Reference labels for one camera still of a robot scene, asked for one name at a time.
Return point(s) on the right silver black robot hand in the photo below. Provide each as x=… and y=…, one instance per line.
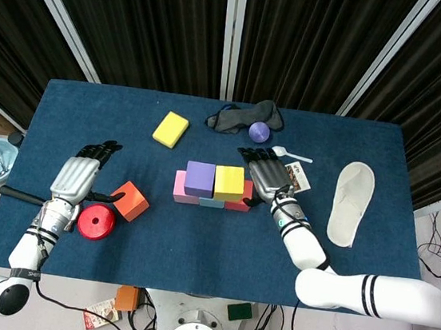
x=269, y=179

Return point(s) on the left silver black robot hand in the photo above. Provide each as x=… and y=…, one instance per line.
x=74, y=177

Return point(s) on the yellow foam cube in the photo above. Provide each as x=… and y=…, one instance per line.
x=229, y=182

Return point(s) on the orange foam cube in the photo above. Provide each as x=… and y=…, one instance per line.
x=131, y=202

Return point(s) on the purple foam cube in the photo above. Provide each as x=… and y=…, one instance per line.
x=199, y=178

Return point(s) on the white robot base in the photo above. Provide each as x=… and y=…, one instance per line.
x=197, y=319

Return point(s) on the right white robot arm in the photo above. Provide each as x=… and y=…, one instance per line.
x=350, y=289

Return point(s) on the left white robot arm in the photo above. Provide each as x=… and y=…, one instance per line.
x=31, y=246

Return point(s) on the white plastic spoon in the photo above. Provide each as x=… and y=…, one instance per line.
x=279, y=151

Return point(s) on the printed picture card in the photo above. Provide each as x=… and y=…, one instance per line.
x=303, y=179

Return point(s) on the red foam cube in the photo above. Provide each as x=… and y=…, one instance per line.
x=233, y=206

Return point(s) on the purple ball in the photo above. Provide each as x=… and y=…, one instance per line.
x=259, y=132

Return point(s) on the red disc with hole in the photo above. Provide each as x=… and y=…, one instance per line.
x=96, y=222

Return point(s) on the light blue foam cube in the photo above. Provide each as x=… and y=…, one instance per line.
x=211, y=203

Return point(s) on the grey cloth eye mask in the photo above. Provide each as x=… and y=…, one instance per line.
x=234, y=119

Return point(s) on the black round cap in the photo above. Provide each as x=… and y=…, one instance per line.
x=15, y=138

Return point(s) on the white slipper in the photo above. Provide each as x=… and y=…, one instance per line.
x=350, y=205

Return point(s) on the pink foam cube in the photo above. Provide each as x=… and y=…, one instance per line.
x=178, y=188

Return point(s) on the blue table cloth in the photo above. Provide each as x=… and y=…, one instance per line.
x=194, y=250

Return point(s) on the yellow sponge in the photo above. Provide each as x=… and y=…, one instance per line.
x=170, y=129

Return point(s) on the orange box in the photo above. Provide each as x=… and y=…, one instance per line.
x=127, y=298

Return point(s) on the dark green box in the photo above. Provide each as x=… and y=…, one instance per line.
x=239, y=312

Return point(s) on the printed snack packet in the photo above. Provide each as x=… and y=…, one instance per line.
x=99, y=316

